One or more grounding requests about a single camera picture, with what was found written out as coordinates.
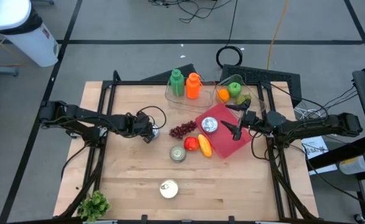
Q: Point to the clear plastic container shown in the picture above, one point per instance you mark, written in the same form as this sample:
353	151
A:
198	104
257	93

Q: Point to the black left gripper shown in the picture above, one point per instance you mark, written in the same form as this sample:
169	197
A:
137	124

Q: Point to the black perforated panel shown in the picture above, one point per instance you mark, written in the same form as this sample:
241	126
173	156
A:
263	76

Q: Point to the green plastic bottle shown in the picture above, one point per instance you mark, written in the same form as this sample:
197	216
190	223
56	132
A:
177	82

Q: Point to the blue labelled tin can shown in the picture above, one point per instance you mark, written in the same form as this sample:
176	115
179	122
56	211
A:
209	124

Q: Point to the green apple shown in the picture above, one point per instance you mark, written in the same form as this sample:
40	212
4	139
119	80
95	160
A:
234	89

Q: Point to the dark red grape bunch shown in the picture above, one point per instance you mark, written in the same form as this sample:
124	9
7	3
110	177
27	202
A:
183	129

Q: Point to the white round lid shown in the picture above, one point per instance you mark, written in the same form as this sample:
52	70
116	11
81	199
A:
169	188

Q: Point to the yellow mango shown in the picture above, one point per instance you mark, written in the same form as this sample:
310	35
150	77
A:
205	145

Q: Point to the orange plastic bottle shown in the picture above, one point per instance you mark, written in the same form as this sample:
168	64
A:
193	85

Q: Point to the silver tin can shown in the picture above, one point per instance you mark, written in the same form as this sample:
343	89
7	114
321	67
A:
156	131
177	153

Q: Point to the white trash bin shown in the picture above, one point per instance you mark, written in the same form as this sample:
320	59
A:
20	31

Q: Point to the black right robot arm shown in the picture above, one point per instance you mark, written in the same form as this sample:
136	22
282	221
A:
310	124

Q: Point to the green lettuce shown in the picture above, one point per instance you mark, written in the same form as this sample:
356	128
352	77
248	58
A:
93	206

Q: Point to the red tomato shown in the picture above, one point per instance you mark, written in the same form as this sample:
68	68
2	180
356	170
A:
191	143

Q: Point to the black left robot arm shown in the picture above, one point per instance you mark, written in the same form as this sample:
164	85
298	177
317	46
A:
86	116

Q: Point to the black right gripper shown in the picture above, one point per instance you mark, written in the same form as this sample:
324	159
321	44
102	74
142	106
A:
251	119

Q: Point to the grey stand leg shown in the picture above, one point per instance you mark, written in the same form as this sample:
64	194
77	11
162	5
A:
0	70

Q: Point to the green pear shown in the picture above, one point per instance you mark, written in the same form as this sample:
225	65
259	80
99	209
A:
243	99

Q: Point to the orange fruit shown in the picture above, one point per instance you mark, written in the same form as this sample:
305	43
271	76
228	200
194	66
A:
223	95

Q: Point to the white printed paper sheet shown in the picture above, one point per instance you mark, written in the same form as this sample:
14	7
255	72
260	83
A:
314	149

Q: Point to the red plastic tray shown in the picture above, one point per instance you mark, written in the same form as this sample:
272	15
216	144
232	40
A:
224	140

